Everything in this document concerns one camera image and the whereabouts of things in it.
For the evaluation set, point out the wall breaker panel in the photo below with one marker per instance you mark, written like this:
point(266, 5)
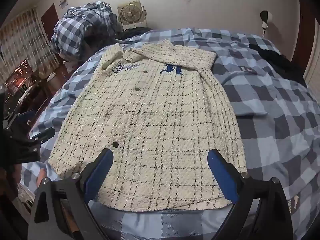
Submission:
point(63, 3)

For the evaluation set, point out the wall-mounted hair dryer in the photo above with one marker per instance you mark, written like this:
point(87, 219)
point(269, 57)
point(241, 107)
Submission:
point(265, 17)

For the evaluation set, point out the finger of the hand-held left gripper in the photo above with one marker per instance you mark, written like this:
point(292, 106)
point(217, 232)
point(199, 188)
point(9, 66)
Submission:
point(25, 116)
point(45, 133)

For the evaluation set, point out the dark clothing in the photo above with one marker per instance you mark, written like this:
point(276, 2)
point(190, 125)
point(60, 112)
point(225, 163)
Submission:
point(280, 65)

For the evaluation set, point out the blue checked bed sheet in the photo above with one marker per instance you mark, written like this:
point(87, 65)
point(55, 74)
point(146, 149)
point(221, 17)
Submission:
point(275, 130)

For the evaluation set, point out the beige box fan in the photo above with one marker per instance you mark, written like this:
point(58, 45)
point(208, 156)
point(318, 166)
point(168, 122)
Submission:
point(128, 13)

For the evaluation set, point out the cream plaid shirt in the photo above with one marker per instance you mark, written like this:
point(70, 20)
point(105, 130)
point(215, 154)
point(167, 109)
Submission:
point(155, 130)

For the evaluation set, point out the dark red door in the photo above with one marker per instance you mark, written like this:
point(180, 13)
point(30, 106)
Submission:
point(48, 20)

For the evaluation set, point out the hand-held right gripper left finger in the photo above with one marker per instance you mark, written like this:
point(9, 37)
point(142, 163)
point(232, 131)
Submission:
point(98, 177)

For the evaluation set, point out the blue checked quilt pile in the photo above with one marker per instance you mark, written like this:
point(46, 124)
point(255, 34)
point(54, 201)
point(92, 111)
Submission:
point(75, 30)

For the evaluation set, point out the patterned curtain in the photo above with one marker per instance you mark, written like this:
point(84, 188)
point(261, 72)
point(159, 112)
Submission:
point(20, 42)

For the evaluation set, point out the dark wooden desk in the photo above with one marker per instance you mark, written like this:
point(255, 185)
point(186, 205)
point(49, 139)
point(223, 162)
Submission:
point(42, 97)

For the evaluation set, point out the computer monitor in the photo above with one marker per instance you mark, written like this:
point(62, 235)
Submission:
point(20, 76)

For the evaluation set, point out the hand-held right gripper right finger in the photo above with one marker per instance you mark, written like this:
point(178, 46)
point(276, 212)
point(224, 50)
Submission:
point(222, 177)

